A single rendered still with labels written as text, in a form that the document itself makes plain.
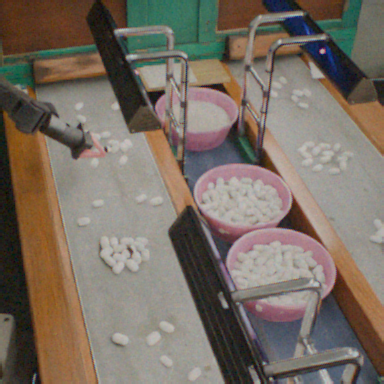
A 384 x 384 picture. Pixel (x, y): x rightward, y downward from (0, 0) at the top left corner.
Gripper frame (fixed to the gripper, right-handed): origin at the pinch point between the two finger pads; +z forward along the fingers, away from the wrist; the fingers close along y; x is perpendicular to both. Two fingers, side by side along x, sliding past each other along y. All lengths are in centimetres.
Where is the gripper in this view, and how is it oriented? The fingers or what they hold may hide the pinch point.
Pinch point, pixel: (102, 154)
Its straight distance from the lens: 186.3
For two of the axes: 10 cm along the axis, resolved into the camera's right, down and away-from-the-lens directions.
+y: -2.3, -6.6, 7.2
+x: -6.3, 6.6, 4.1
